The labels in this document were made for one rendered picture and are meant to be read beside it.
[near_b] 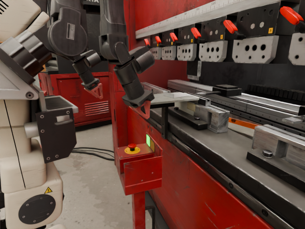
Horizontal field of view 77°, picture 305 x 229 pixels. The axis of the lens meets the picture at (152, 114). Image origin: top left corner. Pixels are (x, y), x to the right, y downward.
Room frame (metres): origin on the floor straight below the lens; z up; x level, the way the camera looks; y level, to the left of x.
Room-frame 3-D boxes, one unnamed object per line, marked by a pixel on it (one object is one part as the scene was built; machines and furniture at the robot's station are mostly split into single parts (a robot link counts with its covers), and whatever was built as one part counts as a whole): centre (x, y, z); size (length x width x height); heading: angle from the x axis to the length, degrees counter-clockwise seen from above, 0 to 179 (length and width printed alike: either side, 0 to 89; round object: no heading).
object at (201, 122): (0.95, -0.17, 0.89); 0.30 x 0.05 x 0.03; 22
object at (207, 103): (0.97, -0.23, 0.99); 0.20 x 0.03 x 0.03; 22
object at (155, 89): (1.52, 0.00, 0.92); 0.50 x 0.06 x 0.10; 22
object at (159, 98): (0.95, -0.07, 1.00); 0.26 x 0.18 x 0.01; 112
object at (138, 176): (0.76, 0.07, 0.75); 0.20 x 0.16 x 0.18; 20
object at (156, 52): (1.40, -0.05, 1.26); 0.15 x 0.09 x 0.17; 22
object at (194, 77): (1.01, -0.21, 1.13); 0.10 x 0.02 x 0.10; 22
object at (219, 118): (0.96, -0.23, 0.92); 0.39 x 0.06 x 0.10; 22
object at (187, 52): (1.03, -0.20, 1.26); 0.15 x 0.09 x 0.17; 22
